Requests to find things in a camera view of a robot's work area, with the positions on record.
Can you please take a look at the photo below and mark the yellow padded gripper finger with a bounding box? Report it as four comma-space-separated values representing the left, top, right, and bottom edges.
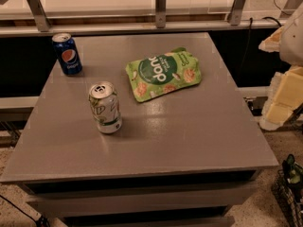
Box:
259, 65, 303, 131
258, 26, 284, 53

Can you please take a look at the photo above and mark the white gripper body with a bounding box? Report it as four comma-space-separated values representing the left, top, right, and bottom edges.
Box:
279, 4, 303, 66

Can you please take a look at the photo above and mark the white green 7up can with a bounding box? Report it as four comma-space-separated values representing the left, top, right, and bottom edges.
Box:
88, 81, 122, 134

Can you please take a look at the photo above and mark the blue Pepsi can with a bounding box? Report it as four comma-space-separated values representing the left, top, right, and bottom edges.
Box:
52, 33, 82, 76

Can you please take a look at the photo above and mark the green snack bag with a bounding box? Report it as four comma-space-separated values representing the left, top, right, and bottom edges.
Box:
126, 47, 202, 102

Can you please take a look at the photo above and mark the black hanging cable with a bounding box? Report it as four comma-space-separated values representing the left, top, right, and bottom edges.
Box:
240, 0, 285, 78

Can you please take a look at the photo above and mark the metal bracket right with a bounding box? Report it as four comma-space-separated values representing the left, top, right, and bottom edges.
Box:
227, 0, 246, 26

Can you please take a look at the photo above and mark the metal bracket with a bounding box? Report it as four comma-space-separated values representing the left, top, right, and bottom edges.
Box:
155, 0, 166, 28
27, 0, 50, 32
227, 0, 246, 26

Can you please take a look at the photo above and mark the black wire basket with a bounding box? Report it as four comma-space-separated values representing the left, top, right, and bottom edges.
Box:
271, 154, 303, 227

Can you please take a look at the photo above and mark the metal bracket middle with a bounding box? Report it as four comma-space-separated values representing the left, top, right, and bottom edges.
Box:
155, 0, 166, 28

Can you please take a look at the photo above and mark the metal bracket left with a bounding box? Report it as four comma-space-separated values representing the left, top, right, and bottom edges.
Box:
27, 0, 50, 32

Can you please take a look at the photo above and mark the black cable on floor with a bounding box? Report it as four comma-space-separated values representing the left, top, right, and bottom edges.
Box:
0, 194, 51, 227

